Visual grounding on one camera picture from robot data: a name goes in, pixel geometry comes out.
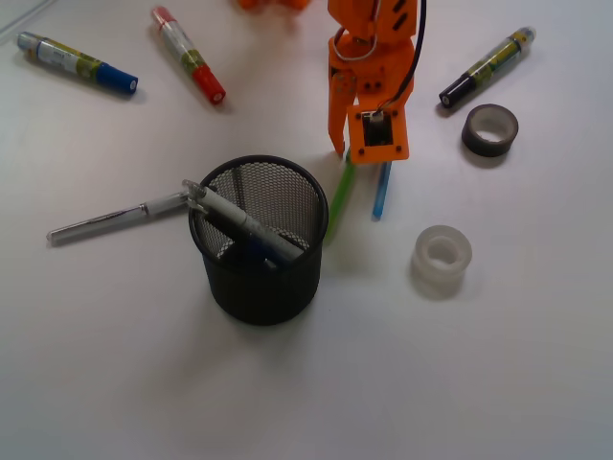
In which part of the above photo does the black cable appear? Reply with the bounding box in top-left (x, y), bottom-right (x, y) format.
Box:
top-left (375, 0), bottom-right (427, 116)

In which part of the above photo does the green mechanical pencil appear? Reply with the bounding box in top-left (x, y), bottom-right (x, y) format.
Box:
top-left (324, 158), bottom-right (356, 246)

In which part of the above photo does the black mesh pen holder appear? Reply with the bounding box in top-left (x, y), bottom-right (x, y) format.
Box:
top-left (189, 155), bottom-right (329, 326)

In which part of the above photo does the blue cap marker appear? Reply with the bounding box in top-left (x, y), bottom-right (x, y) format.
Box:
top-left (17, 32), bottom-right (138, 95)

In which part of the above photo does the blue black retractable pen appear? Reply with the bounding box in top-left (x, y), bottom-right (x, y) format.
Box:
top-left (204, 211), bottom-right (287, 271)

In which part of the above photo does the red cap marker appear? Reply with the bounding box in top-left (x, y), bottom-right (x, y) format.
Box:
top-left (151, 6), bottom-right (226, 105)

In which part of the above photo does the black cap marker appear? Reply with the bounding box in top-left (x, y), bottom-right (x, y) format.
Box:
top-left (439, 27), bottom-right (536, 108)

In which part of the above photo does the clear silver gel pen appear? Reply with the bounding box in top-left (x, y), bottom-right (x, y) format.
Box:
top-left (46, 192), bottom-right (188, 246)

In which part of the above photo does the clear tape roll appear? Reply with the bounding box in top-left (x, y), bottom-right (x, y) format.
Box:
top-left (409, 225), bottom-right (473, 301)

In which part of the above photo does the small dark tape roll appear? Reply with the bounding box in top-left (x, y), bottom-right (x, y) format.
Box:
top-left (461, 104), bottom-right (519, 158)

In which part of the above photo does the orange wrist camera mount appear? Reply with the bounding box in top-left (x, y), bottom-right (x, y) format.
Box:
top-left (348, 105), bottom-right (410, 165)

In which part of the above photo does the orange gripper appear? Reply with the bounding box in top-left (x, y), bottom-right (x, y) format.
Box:
top-left (328, 1), bottom-right (416, 155)

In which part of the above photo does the white dotted gel pen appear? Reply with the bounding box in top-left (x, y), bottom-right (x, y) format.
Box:
top-left (182, 179), bottom-right (303, 262)

